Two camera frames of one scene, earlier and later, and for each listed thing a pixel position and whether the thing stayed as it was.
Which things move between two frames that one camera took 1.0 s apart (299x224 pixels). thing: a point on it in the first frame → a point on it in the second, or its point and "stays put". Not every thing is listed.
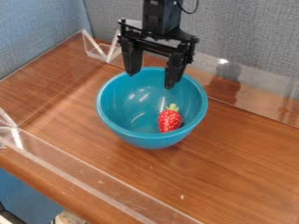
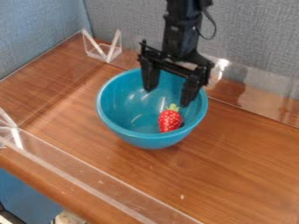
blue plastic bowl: (131, 100) stays put
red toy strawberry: (170, 120) stays put
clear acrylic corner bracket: (103, 52) stays put
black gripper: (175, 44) → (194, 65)
